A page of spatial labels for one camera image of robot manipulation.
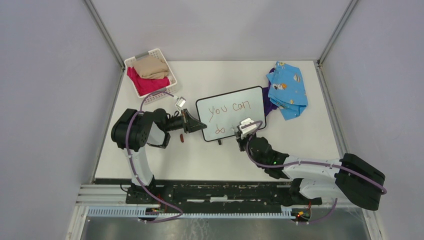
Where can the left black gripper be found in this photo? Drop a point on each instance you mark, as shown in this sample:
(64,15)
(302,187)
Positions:
(192,124)

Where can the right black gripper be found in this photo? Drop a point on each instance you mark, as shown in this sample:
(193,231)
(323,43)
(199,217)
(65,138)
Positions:
(240,140)

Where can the black framed whiteboard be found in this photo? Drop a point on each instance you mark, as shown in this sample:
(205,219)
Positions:
(223,113)

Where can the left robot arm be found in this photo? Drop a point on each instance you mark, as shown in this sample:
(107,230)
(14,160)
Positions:
(135,130)

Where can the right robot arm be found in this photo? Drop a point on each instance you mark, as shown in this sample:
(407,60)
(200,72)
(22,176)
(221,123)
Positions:
(350,178)

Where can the purple cloth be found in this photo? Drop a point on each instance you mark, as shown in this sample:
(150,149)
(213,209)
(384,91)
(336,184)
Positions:
(267,104)

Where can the magenta cloth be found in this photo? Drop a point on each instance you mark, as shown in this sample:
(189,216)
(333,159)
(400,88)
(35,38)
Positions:
(146,86)

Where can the white plastic basket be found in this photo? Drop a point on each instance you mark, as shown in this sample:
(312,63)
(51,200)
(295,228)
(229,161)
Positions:
(171,88)

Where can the blue patterned cloth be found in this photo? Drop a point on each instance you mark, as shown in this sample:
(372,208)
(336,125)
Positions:
(287,90)

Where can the beige folded cloth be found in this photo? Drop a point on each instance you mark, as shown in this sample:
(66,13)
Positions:
(150,67)

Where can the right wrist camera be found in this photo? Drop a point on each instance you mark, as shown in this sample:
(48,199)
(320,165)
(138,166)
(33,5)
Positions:
(247,126)

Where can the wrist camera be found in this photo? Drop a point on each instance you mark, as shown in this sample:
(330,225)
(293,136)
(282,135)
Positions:
(180,102)
(247,126)

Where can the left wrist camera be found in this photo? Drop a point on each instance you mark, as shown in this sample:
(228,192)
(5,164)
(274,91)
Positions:
(180,102)

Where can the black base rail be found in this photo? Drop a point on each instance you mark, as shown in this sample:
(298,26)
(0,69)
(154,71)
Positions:
(177,199)

